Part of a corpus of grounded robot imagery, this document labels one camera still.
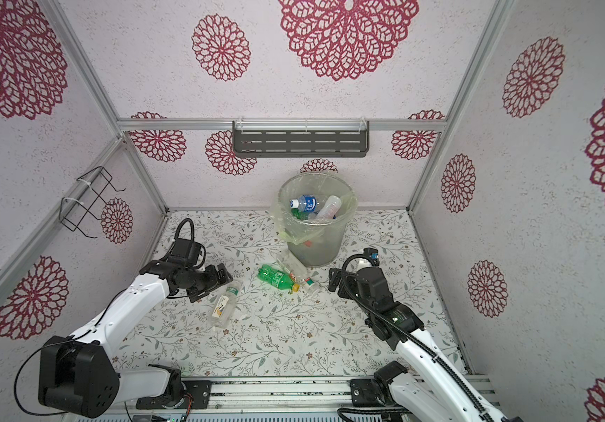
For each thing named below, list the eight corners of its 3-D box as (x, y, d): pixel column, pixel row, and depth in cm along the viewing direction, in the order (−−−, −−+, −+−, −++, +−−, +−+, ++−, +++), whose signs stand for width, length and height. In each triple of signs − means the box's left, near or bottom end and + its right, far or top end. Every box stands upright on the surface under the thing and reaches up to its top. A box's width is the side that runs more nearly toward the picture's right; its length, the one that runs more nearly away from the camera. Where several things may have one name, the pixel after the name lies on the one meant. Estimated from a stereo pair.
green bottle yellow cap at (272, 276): (257, 278, 100) (255, 270, 96) (266, 268, 103) (264, 260, 98) (291, 299, 94) (291, 292, 90) (300, 288, 97) (300, 280, 93)
